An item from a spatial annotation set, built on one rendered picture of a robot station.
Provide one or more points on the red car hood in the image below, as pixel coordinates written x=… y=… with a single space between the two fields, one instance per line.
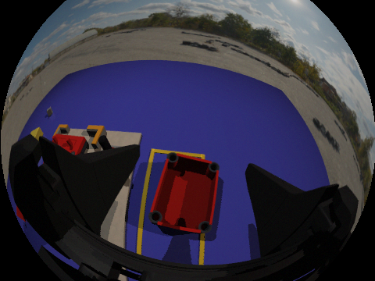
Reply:
x=186 y=195

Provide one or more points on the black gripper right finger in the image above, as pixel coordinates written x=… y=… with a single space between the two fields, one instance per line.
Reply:
x=280 y=209

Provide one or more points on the olive yellow rectangular block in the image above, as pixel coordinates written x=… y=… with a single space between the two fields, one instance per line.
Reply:
x=37 y=133

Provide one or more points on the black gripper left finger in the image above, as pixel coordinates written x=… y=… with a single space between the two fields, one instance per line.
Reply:
x=92 y=180

